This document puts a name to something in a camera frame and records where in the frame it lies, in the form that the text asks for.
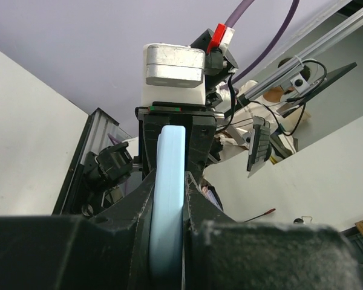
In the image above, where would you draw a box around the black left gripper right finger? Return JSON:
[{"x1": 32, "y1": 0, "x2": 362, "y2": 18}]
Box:
[{"x1": 183, "y1": 172, "x2": 363, "y2": 289}]

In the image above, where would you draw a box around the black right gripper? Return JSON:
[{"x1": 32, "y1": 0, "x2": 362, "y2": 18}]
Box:
[{"x1": 135, "y1": 101, "x2": 224, "y2": 183}]

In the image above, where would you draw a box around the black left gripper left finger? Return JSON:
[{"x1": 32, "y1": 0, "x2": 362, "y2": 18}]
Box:
[{"x1": 0, "y1": 172, "x2": 155, "y2": 289}]

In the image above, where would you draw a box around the person in white shirt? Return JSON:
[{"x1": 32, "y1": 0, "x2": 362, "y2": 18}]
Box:
[{"x1": 214, "y1": 57, "x2": 312, "y2": 158}]

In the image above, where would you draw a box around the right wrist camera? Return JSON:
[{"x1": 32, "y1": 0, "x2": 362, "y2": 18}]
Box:
[{"x1": 140, "y1": 43, "x2": 206, "y2": 106}]

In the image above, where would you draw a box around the black keypad device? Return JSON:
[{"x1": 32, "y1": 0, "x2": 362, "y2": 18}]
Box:
[{"x1": 247, "y1": 116, "x2": 272, "y2": 178}]

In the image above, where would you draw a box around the black monitor on arm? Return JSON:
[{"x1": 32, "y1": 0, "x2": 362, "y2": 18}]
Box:
[{"x1": 277, "y1": 60, "x2": 357, "y2": 118}]

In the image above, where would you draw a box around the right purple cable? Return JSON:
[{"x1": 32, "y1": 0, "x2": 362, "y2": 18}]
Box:
[{"x1": 223, "y1": 0, "x2": 300, "y2": 84}]

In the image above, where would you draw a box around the aluminium table frame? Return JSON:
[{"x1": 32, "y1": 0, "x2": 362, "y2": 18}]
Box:
[{"x1": 237, "y1": 8, "x2": 363, "y2": 106}]

